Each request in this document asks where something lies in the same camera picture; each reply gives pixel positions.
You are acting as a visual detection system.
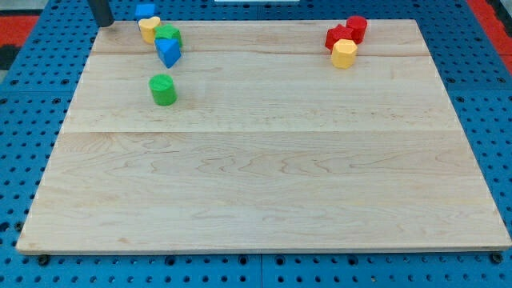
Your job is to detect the yellow hexagon block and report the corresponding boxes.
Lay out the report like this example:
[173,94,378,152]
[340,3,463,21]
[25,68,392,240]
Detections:
[331,39,358,69]

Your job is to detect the blue triangle block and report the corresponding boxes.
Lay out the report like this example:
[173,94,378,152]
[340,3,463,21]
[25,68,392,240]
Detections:
[154,38,182,68]

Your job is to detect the green cylinder block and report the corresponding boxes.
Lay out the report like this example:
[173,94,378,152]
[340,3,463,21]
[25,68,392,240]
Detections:
[149,74,178,106]

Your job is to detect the red star block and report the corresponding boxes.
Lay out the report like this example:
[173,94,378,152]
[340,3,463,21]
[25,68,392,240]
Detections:
[325,24,353,50]

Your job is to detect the yellow heart block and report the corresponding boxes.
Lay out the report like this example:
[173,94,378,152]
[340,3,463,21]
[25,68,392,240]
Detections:
[138,16,161,45]

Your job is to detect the blue cube block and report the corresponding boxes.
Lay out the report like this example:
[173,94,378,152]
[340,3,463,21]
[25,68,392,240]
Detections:
[134,3,156,21]

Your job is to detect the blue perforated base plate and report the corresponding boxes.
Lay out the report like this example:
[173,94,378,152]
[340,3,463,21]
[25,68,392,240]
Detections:
[1,0,511,287]

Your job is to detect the light wooden board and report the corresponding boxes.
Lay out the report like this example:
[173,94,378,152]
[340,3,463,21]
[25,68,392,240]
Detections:
[16,19,511,255]

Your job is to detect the green star block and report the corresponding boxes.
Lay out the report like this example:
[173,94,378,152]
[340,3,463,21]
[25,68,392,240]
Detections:
[155,24,182,47]

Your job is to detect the red cylinder block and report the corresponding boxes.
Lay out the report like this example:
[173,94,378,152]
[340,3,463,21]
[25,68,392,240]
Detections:
[346,15,368,44]

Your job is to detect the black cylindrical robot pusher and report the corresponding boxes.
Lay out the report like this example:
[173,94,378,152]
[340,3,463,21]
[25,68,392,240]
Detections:
[87,0,114,27]

